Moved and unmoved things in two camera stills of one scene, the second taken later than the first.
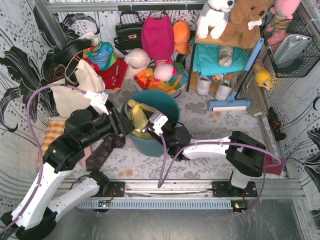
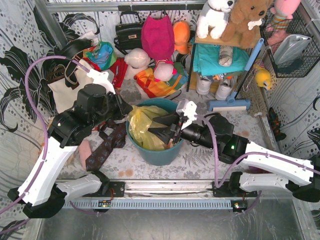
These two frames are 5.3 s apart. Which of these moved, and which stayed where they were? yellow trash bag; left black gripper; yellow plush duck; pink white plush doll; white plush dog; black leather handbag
Moved: yellow trash bag; left black gripper
Stayed: white plush dog; yellow plush duck; pink white plush doll; black leather handbag
